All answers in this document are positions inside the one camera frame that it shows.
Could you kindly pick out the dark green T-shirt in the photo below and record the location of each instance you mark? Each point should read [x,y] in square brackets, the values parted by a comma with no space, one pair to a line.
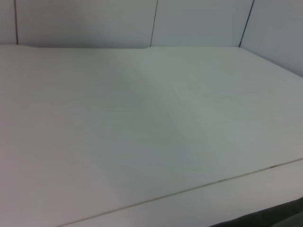
[272,216]

